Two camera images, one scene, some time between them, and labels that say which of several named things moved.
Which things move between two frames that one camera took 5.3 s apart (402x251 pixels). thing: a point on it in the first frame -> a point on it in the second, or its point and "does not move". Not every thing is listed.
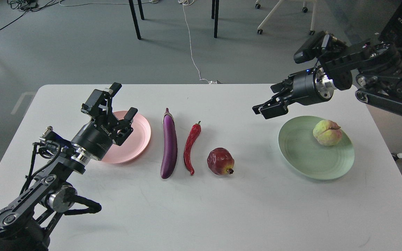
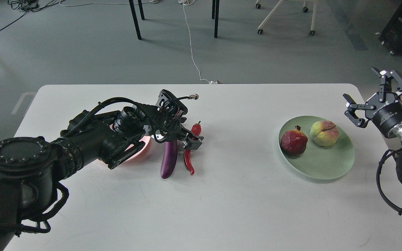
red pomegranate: x=220 y=161 -> x=293 y=142
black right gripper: x=310 y=86 -> x=388 y=110
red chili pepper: x=195 y=130 does not move
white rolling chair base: x=258 y=5 does not move
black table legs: x=214 y=8 does not move
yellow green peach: x=327 y=132 does not move
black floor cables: x=28 y=5 does not move
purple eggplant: x=170 y=146 does not move
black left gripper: x=95 y=139 -> x=170 y=129
